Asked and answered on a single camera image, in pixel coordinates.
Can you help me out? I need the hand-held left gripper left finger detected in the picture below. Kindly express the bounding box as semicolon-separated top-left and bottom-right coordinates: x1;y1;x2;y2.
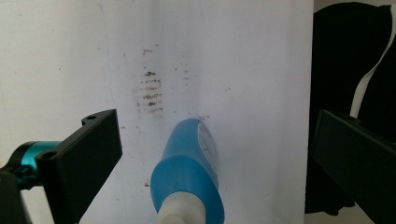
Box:
35;108;123;224

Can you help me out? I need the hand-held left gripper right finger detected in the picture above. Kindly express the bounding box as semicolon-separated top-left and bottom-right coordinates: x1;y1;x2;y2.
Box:
308;108;396;224

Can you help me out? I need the blue and white plastic bottle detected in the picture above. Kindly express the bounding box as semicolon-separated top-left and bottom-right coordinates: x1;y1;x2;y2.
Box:
149;118;226;224

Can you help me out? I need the dark cloth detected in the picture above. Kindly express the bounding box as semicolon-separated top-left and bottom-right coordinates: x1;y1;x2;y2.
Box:
304;1;396;217

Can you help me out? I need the white strap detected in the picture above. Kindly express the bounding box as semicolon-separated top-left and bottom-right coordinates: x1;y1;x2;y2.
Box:
349;4;396;119

